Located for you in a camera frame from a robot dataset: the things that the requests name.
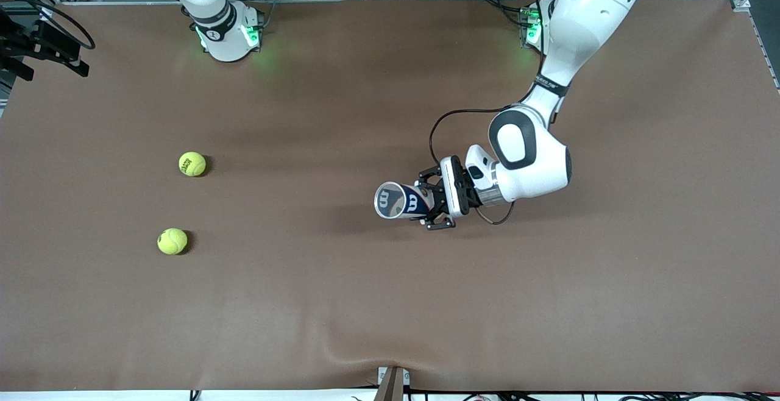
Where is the white blue tennis ball can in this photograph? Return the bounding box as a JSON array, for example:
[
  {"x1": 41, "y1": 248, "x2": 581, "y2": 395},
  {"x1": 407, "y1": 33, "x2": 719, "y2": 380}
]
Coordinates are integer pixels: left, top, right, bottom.
[{"x1": 374, "y1": 182, "x2": 437, "y2": 221}]

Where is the yellow Roland Garros tennis ball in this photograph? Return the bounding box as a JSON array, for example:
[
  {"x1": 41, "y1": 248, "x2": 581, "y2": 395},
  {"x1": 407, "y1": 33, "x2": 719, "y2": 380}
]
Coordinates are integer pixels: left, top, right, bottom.
[{"x1": 179, "y1": 151, "x2": 207, "y2": 177}]

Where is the yellow Wilson tennis ball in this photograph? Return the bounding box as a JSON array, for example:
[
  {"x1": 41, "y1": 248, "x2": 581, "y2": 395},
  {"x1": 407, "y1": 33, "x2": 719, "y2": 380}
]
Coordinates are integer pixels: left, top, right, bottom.
[{"x1": 157, "y1": 228, "x2": 188, "y2": 256}]

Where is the brown table mat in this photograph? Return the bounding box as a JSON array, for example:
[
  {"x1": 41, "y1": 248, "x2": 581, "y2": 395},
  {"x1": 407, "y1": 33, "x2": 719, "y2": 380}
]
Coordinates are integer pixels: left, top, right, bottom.
[{"x1": 0, "y1": 0, "x2": 780, "y2": 392}]

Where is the aluminium table edge rail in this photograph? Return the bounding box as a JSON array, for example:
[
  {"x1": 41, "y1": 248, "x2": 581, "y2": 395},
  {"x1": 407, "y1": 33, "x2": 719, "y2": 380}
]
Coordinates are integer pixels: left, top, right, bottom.
[{"x1": 52, "y1": 0, "x2": 735, "y2": 7}]

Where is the metal clamp bracket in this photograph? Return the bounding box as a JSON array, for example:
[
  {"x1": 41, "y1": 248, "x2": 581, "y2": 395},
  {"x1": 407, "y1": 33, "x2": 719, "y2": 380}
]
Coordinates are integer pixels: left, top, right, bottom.
[{"x1": 375, "y1": 366, "x2": 411, "y2": 401}]

